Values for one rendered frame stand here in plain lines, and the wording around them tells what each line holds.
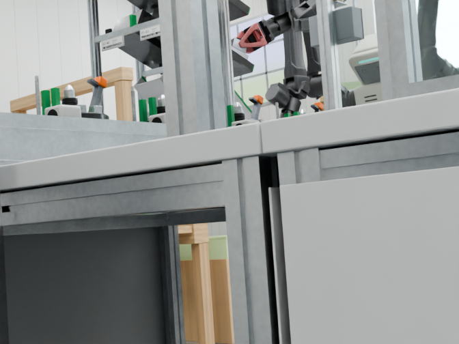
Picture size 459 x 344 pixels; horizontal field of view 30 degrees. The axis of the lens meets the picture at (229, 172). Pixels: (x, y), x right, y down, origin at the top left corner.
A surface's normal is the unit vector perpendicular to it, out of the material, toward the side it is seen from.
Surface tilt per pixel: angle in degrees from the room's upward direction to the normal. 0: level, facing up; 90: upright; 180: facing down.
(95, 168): 90
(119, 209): 90
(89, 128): 90
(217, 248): 90
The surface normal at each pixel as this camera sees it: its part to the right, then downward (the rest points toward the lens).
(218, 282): -0.72, 0.00
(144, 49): -0.26, 0.91
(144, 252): 0.76, -0.10
